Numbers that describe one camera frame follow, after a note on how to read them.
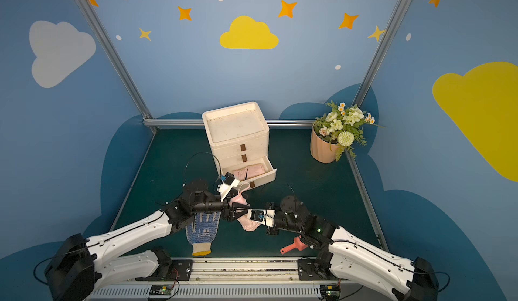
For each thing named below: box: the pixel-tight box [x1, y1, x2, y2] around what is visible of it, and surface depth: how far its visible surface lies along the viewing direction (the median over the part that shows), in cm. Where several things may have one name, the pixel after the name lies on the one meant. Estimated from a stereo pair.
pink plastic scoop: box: [279, 235, 309, 254], surface depth 81 cm
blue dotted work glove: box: [184, 211, 222, 256], surface depth 84 cm
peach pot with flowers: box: [310, 100, 386, 164], surface depth 87 cm
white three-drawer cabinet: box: [202, 101, 278, 190], surface depth 94 cm
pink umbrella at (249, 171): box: [232, 163, 266, 181], surface depth 100 cm
